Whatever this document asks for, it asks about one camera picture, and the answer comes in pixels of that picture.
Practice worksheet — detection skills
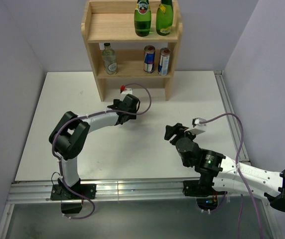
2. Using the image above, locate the clear bottle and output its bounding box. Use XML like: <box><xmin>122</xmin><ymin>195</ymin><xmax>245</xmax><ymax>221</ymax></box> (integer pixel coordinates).
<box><xmin>102</xmin><ymin>43</ymin><xmax>117</xmax><ymax>75</ymax></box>

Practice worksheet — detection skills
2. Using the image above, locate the silver Red Bull can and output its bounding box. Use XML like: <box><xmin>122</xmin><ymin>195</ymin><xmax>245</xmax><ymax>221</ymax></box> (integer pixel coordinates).
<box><xmin>157</xmin><ymin>48</ymin><xmax>170</xmax><ymax>76</ymax></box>

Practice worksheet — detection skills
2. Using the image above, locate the blue Red Bull can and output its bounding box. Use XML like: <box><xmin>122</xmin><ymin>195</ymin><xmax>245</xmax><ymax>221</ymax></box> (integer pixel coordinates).
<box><xmin>143</xmin><ymin>45</ymin><xmax>155</xmax><ymax>73</ymax></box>

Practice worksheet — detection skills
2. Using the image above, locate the green bottle red label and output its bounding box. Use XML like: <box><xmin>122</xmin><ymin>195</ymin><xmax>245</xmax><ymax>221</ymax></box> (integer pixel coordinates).
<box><xmin>134</xmin><ymin>0</ymin><xmax>151</xmax><ymax>37</ymax></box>

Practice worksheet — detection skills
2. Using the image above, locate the green bottle yellow label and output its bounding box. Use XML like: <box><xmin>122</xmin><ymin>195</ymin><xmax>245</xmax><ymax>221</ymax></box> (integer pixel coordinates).
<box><xmin>156</xmin><ymin>0</ymin><xmax>173</xmax><ymax>36</ymax></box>

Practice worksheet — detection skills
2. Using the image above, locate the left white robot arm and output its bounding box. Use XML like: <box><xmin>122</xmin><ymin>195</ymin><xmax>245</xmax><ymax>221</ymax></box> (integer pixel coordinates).
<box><xmin>49</xmin><ymin>94</ymin><xmax>140</xmax><ymax>199</ymax></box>

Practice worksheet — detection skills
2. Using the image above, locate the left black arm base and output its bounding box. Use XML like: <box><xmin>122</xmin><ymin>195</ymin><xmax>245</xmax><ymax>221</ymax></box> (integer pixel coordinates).
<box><xmin>50</xmin><ymin>182</ymin><xmax>97</xmax><ymax>215</ymax></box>

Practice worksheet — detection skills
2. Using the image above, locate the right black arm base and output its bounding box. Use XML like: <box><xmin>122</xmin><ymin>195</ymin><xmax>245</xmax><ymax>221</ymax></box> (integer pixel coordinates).
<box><xmin>182</xmin><ymin>180</ymin><xmax>227</xmax><ymax>215</ymax></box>

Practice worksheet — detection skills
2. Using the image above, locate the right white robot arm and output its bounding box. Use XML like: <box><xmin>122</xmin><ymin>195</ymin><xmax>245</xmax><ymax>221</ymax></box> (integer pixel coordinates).
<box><xmin>164</xmin><ymin>123</ymin><xmax>285</xmax><ymax>212</ymax></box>

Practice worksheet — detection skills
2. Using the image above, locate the wooden two-tier shelf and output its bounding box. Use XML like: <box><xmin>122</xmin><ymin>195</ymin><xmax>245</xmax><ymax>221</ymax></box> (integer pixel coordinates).
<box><xmin>81</xmin><ymin>0</ymin><xmax>183</xmax><ymax>101</ymax></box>

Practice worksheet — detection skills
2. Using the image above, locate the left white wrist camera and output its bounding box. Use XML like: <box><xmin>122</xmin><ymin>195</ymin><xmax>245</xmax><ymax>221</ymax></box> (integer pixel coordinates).
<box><xmin>120</xmin><ymin>86</ymin><xmax>133</xmax><ymax>100</ymax></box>

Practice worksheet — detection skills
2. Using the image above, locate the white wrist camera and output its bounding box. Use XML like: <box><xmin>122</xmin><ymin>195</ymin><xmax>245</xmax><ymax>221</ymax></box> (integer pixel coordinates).
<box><xmin>120</xmin><ymin>86</ymin><xmax>133</xmax><ymax>100</ymax></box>
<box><xmin>185</xmin><ymin>118</ymin><xmax>206</xmax><ymax>136</ymax></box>

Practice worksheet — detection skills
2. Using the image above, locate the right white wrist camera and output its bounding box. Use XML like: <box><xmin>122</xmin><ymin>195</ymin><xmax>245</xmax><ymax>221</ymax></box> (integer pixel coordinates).
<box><xmin>185</xmin><ymin>118</ymin><xmax>206</xmax><ymax>136</ymax></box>

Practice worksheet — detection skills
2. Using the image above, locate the aluminium frame rail right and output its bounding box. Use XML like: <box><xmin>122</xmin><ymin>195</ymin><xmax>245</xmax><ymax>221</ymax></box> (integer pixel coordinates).
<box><xmin>212</xmin><ymin>71</ymin><xmax>251</xmax><ymax>173</ymax></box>

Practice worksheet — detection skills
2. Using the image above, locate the aluminium frame rail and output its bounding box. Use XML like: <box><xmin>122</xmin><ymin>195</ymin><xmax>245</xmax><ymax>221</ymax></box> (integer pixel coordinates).
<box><xmin>6</xmin><ymin>175</ymin><xmax>269</xmax><ymax>205</ymax></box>
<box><xmin>212</xmin><ymin>71</ymin><xmax>251</xmax><ymax>173</ymax></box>

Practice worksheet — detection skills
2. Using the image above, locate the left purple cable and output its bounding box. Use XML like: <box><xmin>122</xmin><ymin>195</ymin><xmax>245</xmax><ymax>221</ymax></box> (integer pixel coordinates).
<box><xmin>51</xmin><ymin>83</ymin><xmax>152</xmax><ymax>220</ymax></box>

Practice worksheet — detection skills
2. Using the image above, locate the aluminium frame rail front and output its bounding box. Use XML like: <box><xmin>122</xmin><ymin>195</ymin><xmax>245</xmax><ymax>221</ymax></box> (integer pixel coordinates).
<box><xmin>6</xmin><ymin>175</ymin><xmax>269</xmax><ymax>205</ymax></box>

